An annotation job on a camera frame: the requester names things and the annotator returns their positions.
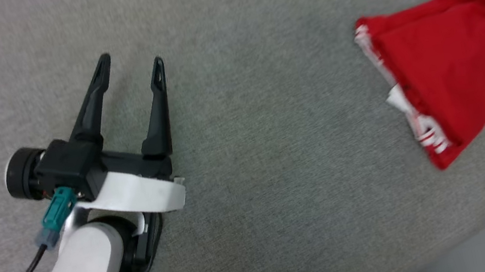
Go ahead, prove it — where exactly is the red basketball jersey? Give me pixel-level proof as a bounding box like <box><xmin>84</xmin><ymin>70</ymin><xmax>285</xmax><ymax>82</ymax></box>
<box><xmin>348</xmin><ymin>0</ymin><xmax>485</xmax><ymax>181</ymax></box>

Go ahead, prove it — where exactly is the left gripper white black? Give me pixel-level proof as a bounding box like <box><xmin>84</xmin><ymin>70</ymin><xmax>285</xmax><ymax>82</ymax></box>
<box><xmin>57</xmin><ymin>44</ymin><xmax>189</xmax><ymax>226</ymax></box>

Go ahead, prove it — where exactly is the teal cable connector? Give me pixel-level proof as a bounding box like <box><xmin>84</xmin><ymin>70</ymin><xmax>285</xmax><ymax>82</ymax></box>
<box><xmin>27</xmin><ymin>185</ymin><xmax>85</xmax><ymax>252</ymax></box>

